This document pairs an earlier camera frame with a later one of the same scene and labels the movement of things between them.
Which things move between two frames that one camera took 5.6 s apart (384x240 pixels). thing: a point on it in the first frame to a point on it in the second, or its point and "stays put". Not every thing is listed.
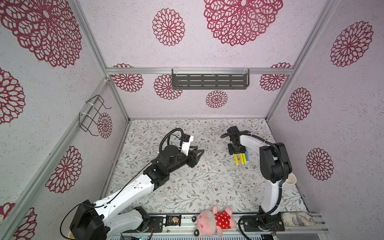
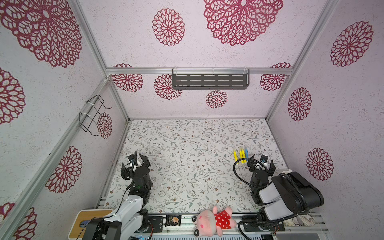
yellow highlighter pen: (241, 158) stays put
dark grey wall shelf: (210, 78) stays put
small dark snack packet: (173, 220) stays put
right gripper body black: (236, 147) to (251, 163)
